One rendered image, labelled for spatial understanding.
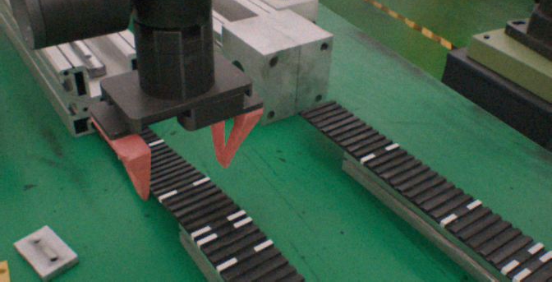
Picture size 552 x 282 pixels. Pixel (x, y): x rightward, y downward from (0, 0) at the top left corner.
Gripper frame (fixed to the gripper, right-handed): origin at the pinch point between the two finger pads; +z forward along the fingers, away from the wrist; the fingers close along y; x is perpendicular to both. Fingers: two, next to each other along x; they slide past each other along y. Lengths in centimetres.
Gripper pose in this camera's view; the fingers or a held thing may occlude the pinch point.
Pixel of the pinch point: (183, 172)
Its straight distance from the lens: 46.1
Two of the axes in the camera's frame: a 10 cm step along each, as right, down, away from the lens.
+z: -0.4, 8.2, 5.7
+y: -8.1, 3.1, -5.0
